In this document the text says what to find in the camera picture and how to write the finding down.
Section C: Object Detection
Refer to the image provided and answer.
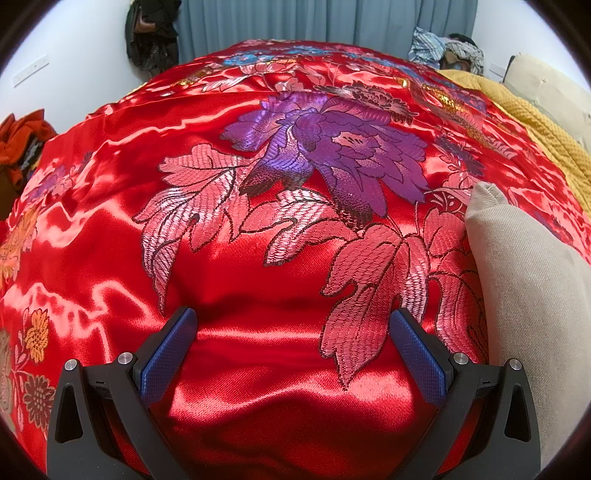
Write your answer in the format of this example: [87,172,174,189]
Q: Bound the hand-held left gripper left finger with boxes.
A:
[47,306,198,480]

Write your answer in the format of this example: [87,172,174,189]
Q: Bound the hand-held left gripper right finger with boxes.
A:
[389,308,541,480]

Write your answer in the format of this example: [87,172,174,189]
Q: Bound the beige pants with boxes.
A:
[464,181,591,474]

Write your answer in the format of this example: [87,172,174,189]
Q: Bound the red floral satin blanket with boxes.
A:
[0,39,591,480]

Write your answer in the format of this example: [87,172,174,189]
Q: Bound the orange clothes pile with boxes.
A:
[0,108,58,185]

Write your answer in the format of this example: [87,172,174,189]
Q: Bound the yellow knitted blanket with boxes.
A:
[438,68,591,210]

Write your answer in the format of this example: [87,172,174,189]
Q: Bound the beige headboard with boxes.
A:
[503,53,591,148]

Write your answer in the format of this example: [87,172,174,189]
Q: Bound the striped clothes pile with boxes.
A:
[409,26,485,75]

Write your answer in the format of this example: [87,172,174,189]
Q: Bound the hanging black bags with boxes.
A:
[124,0,182,79]

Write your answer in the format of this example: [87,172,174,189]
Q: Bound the blue-grey curtain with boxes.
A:
[175,0,478,63]

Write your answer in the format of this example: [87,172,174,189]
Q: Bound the white wall switch panel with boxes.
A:
[13,54,49,88]

